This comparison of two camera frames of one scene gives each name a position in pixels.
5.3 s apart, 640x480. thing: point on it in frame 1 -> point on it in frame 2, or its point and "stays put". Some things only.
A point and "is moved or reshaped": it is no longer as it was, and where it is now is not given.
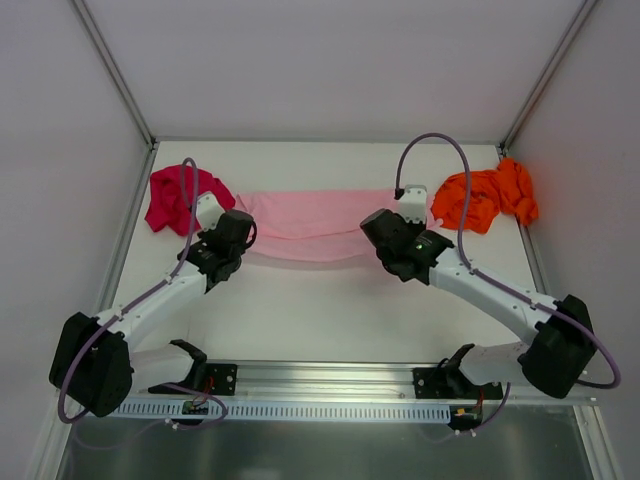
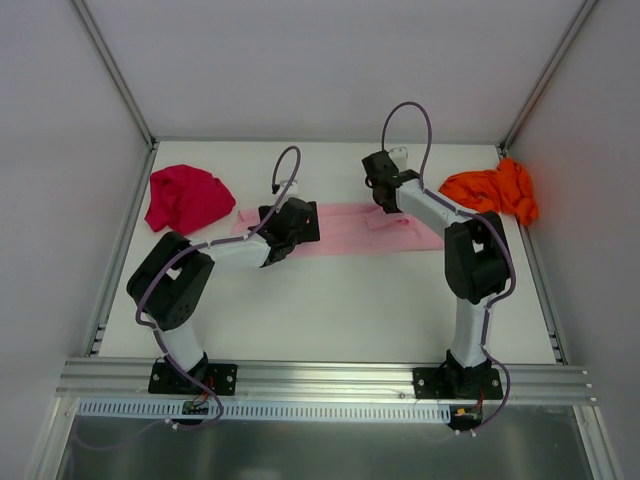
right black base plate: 451,383 stays put
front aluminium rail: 355,381 stays put
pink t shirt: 315,224 is moved or reshaped
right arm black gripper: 380,226 -> 383,195
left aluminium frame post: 149,136 stays put
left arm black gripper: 239,226 -> 310,221
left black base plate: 214,378 stays put
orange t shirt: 505,188 stays put
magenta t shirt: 172,198 stays put
